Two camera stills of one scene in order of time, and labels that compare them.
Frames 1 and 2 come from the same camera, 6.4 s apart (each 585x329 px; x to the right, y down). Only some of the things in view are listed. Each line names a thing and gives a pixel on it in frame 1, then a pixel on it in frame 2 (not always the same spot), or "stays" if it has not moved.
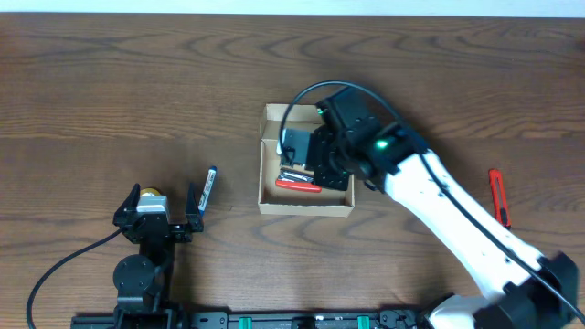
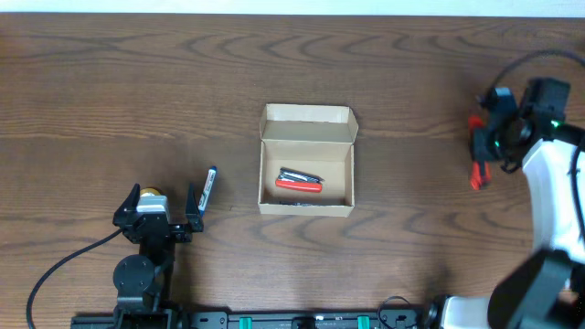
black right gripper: [330, 164] -> [484, 145]
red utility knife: [499, 197] -> [475, 175]
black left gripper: [155, 228] stays
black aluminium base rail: [377, 319] stays
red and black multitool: [297, 180] stays
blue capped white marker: [207, 190] stays
